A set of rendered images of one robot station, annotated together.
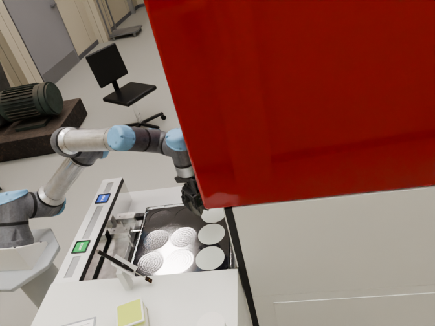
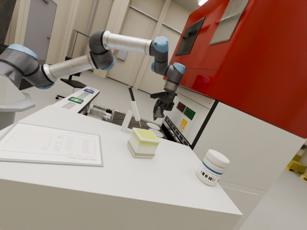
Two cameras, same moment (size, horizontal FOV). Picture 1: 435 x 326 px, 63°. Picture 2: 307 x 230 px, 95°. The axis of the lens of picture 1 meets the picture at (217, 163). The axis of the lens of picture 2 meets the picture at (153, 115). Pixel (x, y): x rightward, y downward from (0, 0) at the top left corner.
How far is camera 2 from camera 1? 87 cm
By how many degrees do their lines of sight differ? 33
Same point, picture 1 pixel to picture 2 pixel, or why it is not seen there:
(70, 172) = (81, 64)
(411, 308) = (239, 201)
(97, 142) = (140, 42)
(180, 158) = (177, 77)
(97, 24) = (62, 59)
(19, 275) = not seen: outside the picture
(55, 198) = (54, 74)
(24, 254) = (9, 89)
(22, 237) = (15, 79)
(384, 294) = (235, 189)
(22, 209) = (27, 63)
